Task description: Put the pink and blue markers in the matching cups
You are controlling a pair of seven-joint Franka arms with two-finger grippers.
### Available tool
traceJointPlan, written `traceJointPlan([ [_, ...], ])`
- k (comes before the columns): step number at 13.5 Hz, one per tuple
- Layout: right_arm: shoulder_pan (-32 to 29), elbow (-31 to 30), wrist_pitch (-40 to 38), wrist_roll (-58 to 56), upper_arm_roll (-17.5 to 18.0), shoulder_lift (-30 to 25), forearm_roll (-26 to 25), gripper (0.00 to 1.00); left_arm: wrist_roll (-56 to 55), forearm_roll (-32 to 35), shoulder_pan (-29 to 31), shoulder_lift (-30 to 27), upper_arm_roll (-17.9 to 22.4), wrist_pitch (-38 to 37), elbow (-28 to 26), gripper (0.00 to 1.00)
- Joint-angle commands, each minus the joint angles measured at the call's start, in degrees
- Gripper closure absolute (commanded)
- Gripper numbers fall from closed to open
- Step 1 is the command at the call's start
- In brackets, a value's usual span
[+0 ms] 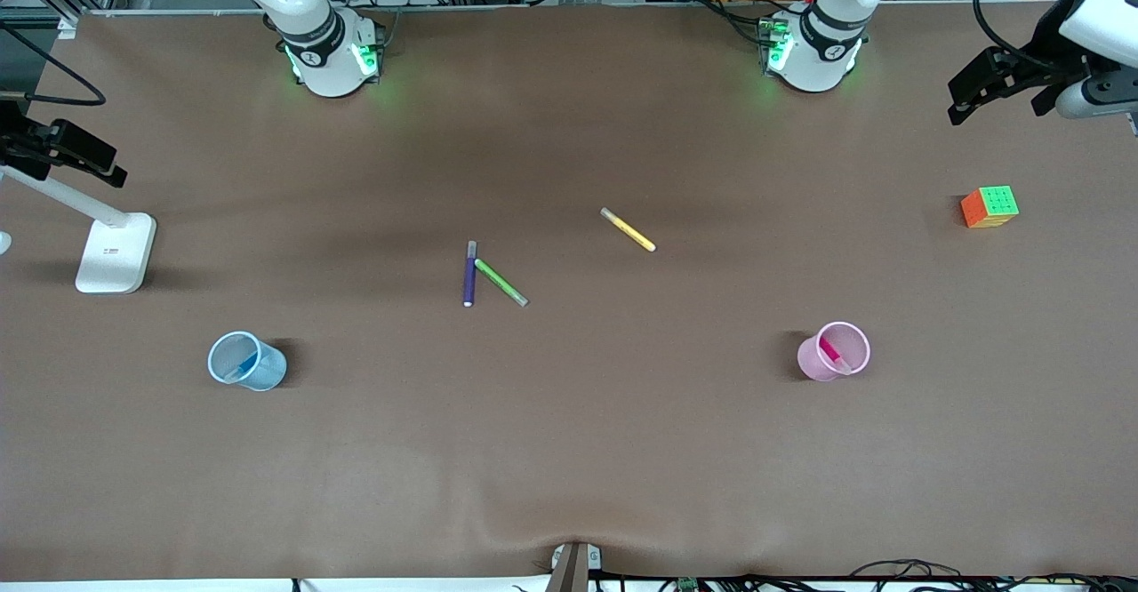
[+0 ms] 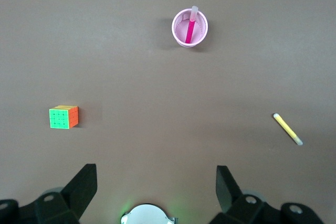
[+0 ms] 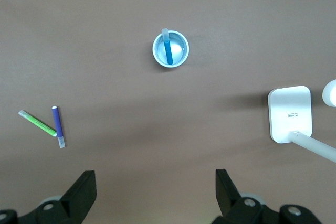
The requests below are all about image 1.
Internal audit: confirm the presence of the white desk stand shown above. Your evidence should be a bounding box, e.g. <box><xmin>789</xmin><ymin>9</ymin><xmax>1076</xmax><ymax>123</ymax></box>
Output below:
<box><xmin>0</xmin><ymin>165</ymin><xmax>157</xmax><ymax>295</ymax></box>

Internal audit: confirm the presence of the colourful puzzle cube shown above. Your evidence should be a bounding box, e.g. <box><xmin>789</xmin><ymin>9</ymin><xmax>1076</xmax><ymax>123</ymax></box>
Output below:
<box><xmin>960</xmin><ymin>185</ymin><xmax>1021</xmax><ymax>229</ymax></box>

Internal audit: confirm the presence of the light blue mesh cup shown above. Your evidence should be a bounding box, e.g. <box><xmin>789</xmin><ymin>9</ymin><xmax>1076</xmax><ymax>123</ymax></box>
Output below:
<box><xmin>207</xmin><ymin>332</ymin><xmax>288</xmax><ymax>392</ymax></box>

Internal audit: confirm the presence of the pink mesh cup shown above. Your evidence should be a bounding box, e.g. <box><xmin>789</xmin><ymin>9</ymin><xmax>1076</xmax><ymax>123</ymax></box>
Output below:
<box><xmin>797</xmin><ymin>322</ymin><xmax>872</xmax><ymax>383</ymax></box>

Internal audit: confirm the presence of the yellow marker pen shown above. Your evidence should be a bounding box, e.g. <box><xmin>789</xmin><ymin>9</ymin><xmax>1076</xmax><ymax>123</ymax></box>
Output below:
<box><xmin>600</xmin><ymin>207</ymin><xmax>657</xmax><ymax>253</ymax></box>

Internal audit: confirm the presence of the green marker pen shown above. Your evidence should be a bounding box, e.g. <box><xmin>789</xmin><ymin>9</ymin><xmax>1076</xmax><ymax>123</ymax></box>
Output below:
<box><xmin>474</xmin><ymin>258</ymin><xmax>530</xmax><ymax>308</ymax></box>

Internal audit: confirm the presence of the brown table mat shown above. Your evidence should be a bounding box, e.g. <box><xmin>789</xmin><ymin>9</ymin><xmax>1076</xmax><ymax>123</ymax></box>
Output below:
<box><xmin>0</xmin><ymin>1</ymin><xmax>1138</xmax><ymax>584</ymax></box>

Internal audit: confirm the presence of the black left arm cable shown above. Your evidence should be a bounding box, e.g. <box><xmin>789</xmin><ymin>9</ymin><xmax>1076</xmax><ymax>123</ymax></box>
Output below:
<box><xmin>974</xmin><ymin>0</ymin><xmax>1081</xmax><ymax>73</ymax></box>

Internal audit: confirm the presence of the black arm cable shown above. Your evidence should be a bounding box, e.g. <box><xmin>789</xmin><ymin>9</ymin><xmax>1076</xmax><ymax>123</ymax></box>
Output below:
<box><xmin>0</xmin><ymin>21</ymin><xmax>108</xmax><ymax>108</ymax></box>
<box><xmin>974</xmin><ymin>0</ymin><xmax>1081</xmax><ymax>73</ymax></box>

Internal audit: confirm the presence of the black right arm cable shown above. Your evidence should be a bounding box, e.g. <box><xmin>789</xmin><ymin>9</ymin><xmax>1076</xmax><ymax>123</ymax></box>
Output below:
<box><xmin>0</xmin><ymin>21</ymin><xmax>108</xmax><ymax>108</ymax></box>

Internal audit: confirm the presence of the black cable bundle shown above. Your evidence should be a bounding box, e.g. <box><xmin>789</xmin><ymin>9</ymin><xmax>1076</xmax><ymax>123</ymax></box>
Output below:
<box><xmin>591</xmin><ymin>559</ymin><xmax>1138</xmax><ymax>592</ymax></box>

